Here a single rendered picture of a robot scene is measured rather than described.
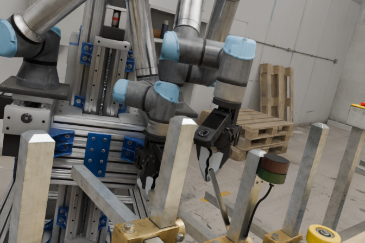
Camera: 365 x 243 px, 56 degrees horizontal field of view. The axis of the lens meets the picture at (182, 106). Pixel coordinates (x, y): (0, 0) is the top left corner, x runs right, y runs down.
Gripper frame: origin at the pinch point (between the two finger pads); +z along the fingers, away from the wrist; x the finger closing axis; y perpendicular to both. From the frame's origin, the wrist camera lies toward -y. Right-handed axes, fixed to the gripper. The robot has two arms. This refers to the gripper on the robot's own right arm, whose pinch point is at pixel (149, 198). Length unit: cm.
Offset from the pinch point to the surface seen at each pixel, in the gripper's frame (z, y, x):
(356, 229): 12, -29, -87
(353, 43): -113, 305, -747
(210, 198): 2.1, -3.4, -23.5
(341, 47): -97, 309, -703
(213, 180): -16.8, -23.1, 0.1
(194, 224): -3.5, -20.7, 0.7
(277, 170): -26.1, -37.8, -2.1
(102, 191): -13.5, -14.8, 25.4
